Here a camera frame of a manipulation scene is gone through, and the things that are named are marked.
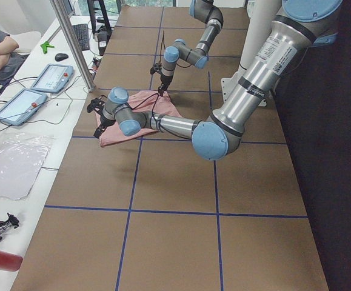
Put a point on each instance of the clear plastic bag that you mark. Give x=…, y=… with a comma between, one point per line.
x=21, y=159

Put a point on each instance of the black computer mouse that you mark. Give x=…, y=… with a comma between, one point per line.
x=60, y=57

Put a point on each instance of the brown paper table cover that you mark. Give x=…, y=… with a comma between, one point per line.
x=150, y=214

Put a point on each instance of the green plastic part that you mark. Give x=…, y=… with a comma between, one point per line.
x=46, y=46

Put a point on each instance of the pink snoopy t-shirt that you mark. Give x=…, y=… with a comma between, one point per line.
x=142, y=104

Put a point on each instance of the lower teach pendant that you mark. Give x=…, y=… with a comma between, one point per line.
x=21, y=107

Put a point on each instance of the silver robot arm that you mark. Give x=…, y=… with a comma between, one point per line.
x=206, y=12
x=297, y=25

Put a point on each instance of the aluminium frame post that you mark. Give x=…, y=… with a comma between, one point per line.
x=66, y=26

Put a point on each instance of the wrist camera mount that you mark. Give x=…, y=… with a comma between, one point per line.
x=156, y=68
x=96, y=105

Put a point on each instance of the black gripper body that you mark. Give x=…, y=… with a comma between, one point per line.
x=164, y=80
x=103, y=122

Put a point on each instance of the white column with base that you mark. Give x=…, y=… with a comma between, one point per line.
x=261, y=14

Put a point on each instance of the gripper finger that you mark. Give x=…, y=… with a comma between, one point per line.
x=99, y=131
x=161, y=89

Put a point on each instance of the upper teach pendant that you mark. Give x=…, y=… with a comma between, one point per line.
x=53, y=78

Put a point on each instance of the teach pendant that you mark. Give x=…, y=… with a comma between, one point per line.
x=21, y=107
x=53, y=78

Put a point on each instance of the black keyboard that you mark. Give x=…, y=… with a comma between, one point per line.
x=82, y=34

